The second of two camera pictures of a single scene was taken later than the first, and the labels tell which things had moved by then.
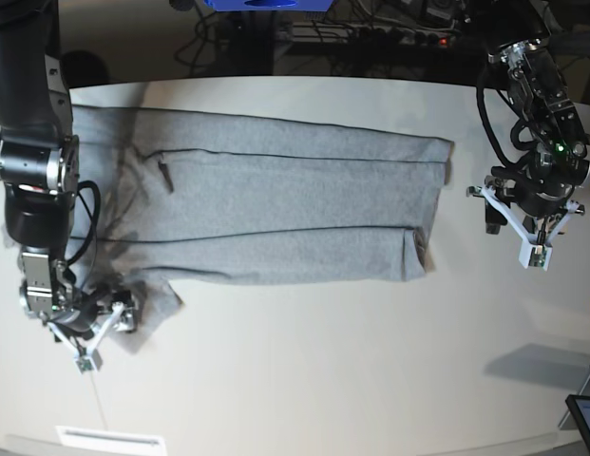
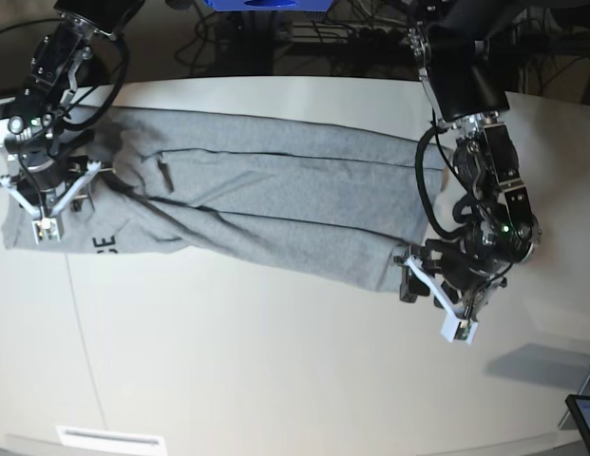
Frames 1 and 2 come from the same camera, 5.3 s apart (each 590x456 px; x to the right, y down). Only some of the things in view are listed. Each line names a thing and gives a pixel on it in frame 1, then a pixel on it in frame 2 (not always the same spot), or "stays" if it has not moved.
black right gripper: [539, 189] -> [449, 262]
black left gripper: [90, 313] -> [46, 173]
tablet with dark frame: [584, 410] stays
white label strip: [110, 439] stays
